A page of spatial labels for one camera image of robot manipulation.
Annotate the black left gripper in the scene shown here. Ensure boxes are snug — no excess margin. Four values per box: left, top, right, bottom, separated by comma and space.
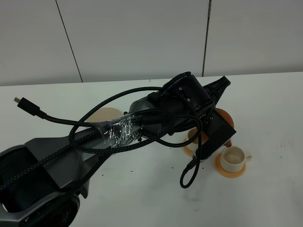
147, 73, 231, 118

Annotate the brown clay teapot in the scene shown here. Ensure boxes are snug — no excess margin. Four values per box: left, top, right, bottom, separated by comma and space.
202, 108, 234, 148

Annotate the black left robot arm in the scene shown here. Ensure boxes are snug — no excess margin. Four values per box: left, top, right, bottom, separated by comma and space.
0, 72, 235, 227

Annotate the beige round teapot saucer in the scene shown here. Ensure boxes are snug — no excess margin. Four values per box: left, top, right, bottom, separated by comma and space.
85, 107, 123, 122

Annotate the white teacup far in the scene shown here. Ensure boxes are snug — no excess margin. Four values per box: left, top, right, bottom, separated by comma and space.
187, 128, 198, 142

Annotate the white teacup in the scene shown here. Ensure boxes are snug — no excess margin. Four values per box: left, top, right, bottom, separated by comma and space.
187, 128, 198, 142
220, 146, 252, 173

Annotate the wooden coaster far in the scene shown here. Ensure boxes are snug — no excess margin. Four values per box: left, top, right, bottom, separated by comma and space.
183, 139, 198, 157

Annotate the wooden coaster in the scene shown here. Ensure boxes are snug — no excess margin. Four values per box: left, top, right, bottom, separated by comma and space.
214, 153, 246, 178
183, 139, 198, 157

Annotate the wooden coaster near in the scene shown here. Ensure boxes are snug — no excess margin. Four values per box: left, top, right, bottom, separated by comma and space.
214, 153, 246, 178

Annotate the white teacup near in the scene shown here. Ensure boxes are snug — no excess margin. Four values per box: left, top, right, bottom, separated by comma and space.
220, 146, 252, 173

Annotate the black braided cable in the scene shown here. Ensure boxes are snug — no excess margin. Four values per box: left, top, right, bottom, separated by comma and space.
0, 70, 204, 190

